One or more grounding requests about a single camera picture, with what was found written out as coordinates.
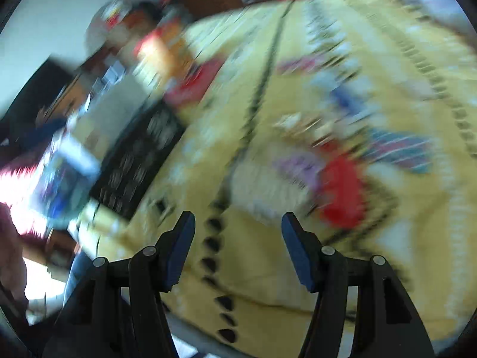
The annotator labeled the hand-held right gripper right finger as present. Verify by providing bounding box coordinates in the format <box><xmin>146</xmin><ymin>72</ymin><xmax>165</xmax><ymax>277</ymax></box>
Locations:
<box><xmin>281</xmin><ymin>212</ymin><xmax>435</xmax><ymax>358</ymax></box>

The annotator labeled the white cardboard box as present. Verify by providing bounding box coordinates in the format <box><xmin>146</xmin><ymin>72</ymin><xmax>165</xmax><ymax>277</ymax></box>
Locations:
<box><xmin>69</xmin><ymin>75</ymin><xmax>150</xmax><ymax>165</ymax></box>

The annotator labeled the large red snack bag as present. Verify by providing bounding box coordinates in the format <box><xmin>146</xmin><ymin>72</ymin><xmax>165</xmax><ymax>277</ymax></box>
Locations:
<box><xmin>318</xmin><ymin>157</ymin><xmax>368</xmax><ymax>224</ymax></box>

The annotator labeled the clear blue plastic bowl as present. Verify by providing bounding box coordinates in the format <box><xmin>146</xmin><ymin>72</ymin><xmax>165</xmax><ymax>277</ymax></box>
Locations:
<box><xmin>32</xmin><ymin>134</ymin><xmax>101</xmax><ymax>228</ymax></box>

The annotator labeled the yellow patterned blanket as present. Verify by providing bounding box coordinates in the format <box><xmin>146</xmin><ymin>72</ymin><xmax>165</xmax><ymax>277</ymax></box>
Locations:
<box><xmin>80</xmin><ymin>0</ymin><xmax>477</xmax><ymax>358</ymax></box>

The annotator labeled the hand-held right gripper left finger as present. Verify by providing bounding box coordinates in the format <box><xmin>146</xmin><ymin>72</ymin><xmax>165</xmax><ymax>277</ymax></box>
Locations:
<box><xmin>43</xmin><ymin>211</ymin><xmax>196</xmax><ymax>358</ymax></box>

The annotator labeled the flat red box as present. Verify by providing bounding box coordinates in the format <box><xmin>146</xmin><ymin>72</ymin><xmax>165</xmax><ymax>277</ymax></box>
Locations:
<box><xmin>164</xmin><ymin>58</ymin><xmax>226</xmax><ymax>109</ymax></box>

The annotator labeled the orange red medicine box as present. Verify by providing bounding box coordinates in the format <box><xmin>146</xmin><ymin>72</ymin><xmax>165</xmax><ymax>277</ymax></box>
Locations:
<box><xmin>134</xmin><ymin>22</ymin><xmax>198</xmax><ymax>94</ymax></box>

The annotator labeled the black box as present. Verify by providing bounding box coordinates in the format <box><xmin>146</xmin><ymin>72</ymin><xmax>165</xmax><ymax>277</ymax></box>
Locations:
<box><xmin>89</xmin><ymin>102</ymin><xmax>187</xmax><ymax>220</ymax></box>

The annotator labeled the pile of snack packets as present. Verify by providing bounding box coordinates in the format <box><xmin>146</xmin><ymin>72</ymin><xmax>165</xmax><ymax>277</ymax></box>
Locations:
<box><xmin>272</xmin><ymin>56</ymin><xmax>436</xmax><ymax>228</ymax></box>

